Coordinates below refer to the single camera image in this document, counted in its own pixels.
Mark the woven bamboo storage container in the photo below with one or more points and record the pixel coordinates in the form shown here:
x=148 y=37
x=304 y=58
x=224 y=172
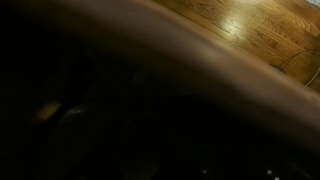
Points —
x=200 y=60

